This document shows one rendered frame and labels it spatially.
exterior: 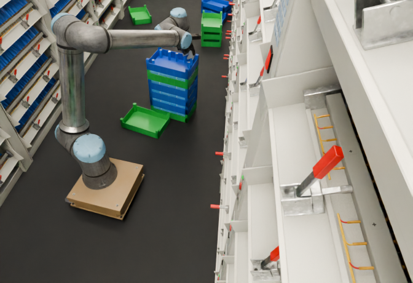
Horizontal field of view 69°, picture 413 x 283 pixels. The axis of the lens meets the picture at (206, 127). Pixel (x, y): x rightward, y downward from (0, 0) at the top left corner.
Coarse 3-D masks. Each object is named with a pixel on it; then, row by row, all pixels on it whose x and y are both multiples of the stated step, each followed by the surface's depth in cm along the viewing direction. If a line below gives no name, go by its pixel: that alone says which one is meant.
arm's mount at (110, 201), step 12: (120, 168) 177; (132, 168) 177; (120, 180) 171; (132, 180) 171; (72, 192) 165; (84, 192) 165; (96, 192) 165; (108, 192) 165; (120, 192) 166; (132, 192) 171; (72, 204) 168; (84, 204) 164; (96, 204) 160; (108, 204) 160; (120, 204) 160; (108, 216) 165; (120, 216) 164
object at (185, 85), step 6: (198, 66) 214; (150, 72) 207; (150, 78) 210; (156, 78) 208; (162, 78) 206; (168, 78) 204; (192, 78) 209; (174, 84) 206; (180, 84) 205; (186, 84) 203
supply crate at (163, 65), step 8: (160, 48) 213; (152, 56) 208; (152, 64) 201; (160, 64) 210; (168, 64) 211; (176, 64) 211; (184, 64) 212; (160, 72) 203; (168, 72) 201; (176, 72) 199; (184, 72) 196; (192, 72) 205
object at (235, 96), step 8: (232, 96) 132; (232, 128) 123; (232, 136) 120; (232, 144) 117; (232, 152) 114; (232, 160) 111; (232, 168) 109; (232, 176) 103; (232, 184) 103; (232, 192) 101; (232, 200) 99; (232, 208) 97; (224, 224) 89
